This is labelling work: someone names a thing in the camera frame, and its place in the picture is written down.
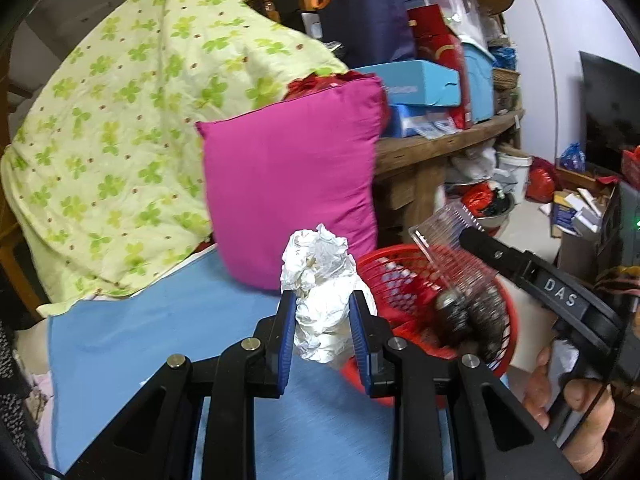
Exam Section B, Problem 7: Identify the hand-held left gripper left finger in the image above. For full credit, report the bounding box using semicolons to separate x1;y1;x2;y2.
65;290;298;480

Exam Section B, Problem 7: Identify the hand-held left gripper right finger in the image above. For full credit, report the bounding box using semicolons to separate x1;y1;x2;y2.
349;290;583;480

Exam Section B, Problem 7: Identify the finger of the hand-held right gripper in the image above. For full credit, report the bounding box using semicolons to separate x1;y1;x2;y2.
459;229;531;281

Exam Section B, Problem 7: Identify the clear plastic container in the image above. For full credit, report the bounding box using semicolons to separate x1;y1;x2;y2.
407;202;506;361

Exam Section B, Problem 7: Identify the white paper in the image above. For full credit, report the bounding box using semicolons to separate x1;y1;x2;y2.
280;224;378;365

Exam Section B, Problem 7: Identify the red plastic basket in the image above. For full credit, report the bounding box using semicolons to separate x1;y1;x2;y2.
340;245;521;408

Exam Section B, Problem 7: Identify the person's right hand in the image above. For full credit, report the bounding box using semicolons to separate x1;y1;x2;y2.
522;345;616;476

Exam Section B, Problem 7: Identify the metal basin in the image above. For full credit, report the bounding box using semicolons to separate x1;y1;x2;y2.
450;192;516;233

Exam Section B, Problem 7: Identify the person's patterned clothing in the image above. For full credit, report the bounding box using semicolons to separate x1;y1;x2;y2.
595;265;640;306

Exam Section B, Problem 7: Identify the orange plastic bag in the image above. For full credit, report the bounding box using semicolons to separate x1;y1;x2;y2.
460;182;496;211

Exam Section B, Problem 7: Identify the white plastic bucket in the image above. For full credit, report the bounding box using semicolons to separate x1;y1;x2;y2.
497;152;533;203

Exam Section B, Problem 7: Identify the white plastic bag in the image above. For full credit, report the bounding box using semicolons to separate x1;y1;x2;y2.
450;147;501;183

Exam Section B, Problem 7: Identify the black device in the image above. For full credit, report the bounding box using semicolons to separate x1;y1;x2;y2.
595;180;640;291

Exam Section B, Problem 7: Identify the cardboard box of booklets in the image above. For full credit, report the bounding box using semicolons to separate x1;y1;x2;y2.
550;187;616;237

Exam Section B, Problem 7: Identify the wooden table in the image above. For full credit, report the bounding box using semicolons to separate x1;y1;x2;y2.
372;109;526;226

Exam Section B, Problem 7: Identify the blue plastic bag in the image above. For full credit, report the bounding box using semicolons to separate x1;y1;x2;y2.
559;142;586;173
489;46;516;69

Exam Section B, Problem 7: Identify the blue and white packet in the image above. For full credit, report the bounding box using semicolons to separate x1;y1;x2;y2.
382;102;466;140

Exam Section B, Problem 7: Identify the pink pillow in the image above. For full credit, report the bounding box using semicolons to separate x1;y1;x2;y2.
195;77;388;292

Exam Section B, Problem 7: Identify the woven basket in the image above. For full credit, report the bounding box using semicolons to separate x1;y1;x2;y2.
492;66;521;92

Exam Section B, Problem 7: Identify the red gift box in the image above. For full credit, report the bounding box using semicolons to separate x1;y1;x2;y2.
417;35;473;131

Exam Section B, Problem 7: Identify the black television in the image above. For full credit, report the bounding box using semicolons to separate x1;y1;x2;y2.
579;51;640;176

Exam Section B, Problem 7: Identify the light blue cardboard box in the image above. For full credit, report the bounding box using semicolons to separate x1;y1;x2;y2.
350;59;461;108

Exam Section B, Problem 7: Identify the dark red gift bag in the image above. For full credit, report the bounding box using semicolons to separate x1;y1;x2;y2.
406;4;451;53

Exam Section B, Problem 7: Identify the shiny red plastic bag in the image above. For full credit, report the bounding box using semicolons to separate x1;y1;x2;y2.
285;71;381;101

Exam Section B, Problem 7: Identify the green clover print blanket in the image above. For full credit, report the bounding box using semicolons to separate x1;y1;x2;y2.
0;0;351;306

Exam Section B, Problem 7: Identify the navy blue bag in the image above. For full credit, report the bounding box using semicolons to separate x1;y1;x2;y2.
310;0;418;68

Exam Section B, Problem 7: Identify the black dotted cloth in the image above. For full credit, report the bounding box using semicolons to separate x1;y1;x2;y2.
0;310;36;466

